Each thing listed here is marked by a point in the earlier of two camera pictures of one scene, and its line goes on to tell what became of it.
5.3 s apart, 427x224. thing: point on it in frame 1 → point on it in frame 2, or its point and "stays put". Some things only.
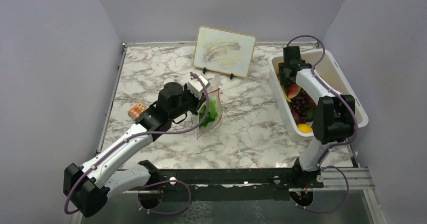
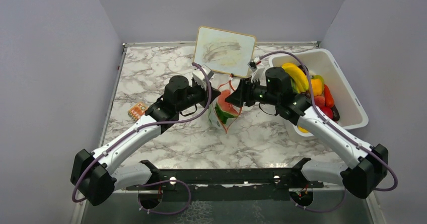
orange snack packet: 137,109 stays put
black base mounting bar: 270,184 stays put
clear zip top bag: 214,115 → 221,113
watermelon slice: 293,90 → 224,109
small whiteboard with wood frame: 223,51 stays put
